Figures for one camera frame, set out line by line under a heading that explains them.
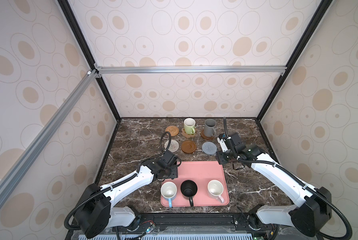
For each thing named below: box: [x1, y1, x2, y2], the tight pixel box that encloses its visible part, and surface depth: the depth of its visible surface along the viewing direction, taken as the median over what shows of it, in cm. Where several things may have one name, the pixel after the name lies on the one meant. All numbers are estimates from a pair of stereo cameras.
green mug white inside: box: [183, 117, 196, 135], surface depth 106 cm
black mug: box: [180, 180, 198, 207], surface depth 78 cm
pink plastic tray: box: [160, 161, 230, 208], surface depth 85 cm
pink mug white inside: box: [207, 179, 225, 204], surface depth 79 cm
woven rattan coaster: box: [165, 125, 180, 137], surface depth 115 cm
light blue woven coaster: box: [202, 141, 218, 155], surface depth 105 cm
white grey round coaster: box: [164, 139, 180, 153], surface depth 105 cm
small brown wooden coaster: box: [181, 140, 197, 154], surface depth 105 cm
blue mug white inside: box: [160, 181, 177, 208], surface depth 78 cm
